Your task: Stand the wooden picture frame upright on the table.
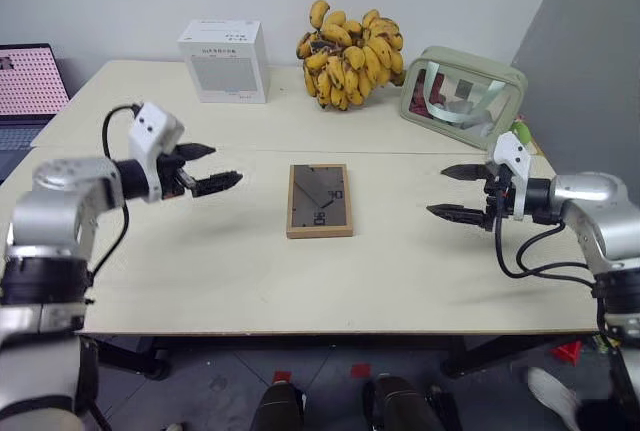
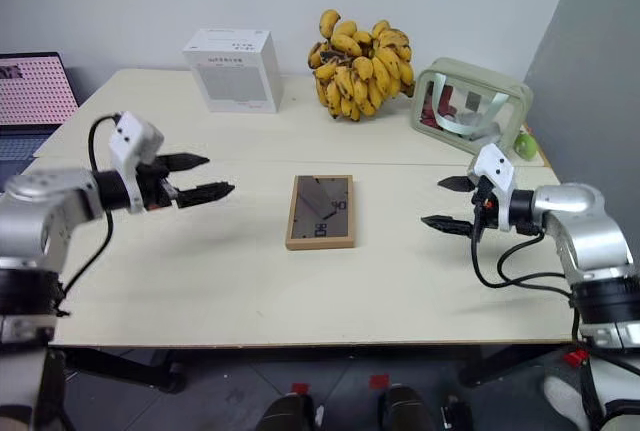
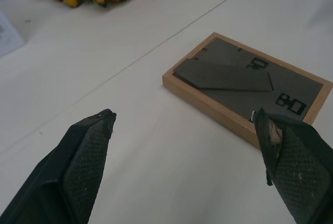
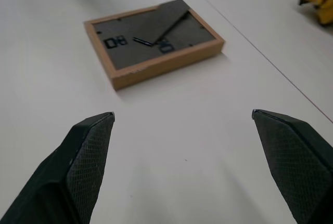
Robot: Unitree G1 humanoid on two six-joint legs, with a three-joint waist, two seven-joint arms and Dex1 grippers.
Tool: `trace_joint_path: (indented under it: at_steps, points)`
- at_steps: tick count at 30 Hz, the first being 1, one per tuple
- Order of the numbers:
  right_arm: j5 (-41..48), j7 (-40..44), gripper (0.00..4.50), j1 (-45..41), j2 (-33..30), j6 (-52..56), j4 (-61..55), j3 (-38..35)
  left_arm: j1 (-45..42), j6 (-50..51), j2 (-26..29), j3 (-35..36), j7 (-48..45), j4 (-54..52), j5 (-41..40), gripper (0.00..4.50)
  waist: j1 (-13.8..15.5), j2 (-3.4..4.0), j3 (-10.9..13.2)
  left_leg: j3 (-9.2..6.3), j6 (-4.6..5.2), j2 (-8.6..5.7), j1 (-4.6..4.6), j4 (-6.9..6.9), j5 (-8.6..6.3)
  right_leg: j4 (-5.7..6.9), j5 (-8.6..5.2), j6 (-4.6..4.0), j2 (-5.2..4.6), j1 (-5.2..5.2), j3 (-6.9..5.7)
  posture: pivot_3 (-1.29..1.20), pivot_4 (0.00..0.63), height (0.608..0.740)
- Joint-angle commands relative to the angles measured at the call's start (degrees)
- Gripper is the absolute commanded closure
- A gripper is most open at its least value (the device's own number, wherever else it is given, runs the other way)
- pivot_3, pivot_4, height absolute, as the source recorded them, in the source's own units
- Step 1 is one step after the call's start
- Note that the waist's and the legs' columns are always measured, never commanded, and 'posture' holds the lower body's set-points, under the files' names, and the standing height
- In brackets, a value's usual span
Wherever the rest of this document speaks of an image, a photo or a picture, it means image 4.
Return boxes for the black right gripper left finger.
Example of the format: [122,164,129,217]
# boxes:
[0,111,116,224]

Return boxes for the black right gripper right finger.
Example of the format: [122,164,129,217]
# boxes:
[251,109,333,224]

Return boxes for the wooden framed grey clock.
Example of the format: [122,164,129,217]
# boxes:
[83,0,225,91]

